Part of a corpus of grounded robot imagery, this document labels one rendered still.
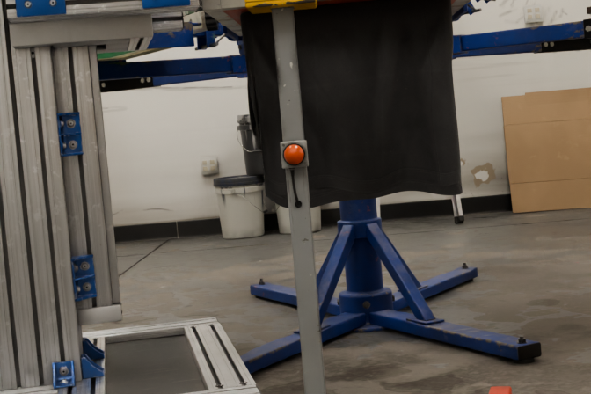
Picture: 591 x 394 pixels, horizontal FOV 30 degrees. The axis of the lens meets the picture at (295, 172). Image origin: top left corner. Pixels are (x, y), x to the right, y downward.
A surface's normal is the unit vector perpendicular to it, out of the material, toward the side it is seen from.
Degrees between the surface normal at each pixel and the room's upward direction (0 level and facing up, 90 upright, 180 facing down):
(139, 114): 90
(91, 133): 90
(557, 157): 78
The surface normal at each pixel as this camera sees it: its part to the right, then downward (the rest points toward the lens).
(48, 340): 0.17, 0.04
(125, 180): -0.04, 0.06
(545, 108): -0.06, -0.18
